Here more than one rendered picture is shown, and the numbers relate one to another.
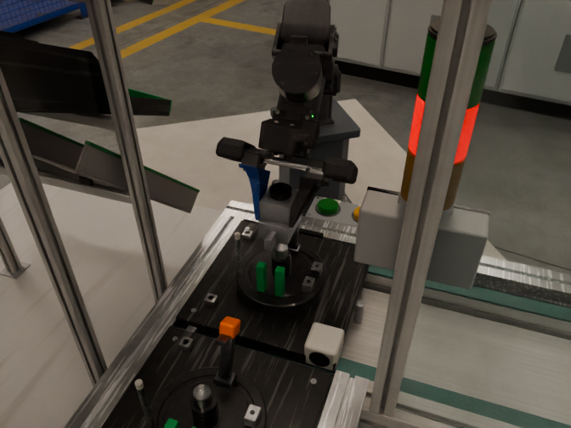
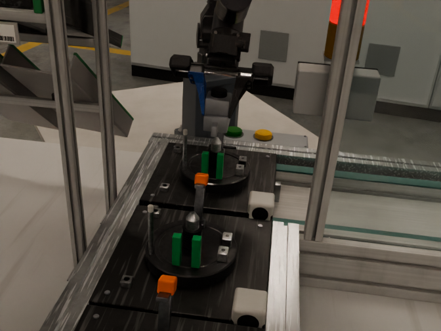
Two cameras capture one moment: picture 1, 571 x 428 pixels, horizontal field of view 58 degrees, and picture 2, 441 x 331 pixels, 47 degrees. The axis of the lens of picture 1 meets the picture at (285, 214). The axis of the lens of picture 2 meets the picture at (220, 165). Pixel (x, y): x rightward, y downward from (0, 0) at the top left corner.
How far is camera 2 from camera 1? 0.35 m
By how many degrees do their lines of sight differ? 14
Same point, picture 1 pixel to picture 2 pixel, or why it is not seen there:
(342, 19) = (184, 35)
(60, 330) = (23, 238)
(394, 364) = (324, 188)
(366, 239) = (302, 92)
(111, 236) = (45, 173)
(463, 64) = not seen: outside the picture
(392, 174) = (269, 123)
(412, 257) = (336, 95)
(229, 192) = (139, 140)
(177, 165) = not seen: hidden behind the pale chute
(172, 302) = (130, 196)
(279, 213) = (221, 107)
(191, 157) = not seen: hidden behind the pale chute
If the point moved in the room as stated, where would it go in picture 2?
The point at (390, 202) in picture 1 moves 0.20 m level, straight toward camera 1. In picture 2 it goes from (315, 66) to (337, 121)
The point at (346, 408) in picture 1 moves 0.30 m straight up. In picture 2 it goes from (287, 241) to (312, 69)
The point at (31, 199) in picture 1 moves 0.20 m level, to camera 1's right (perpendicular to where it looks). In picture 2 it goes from (65, 72) to (207, 69)
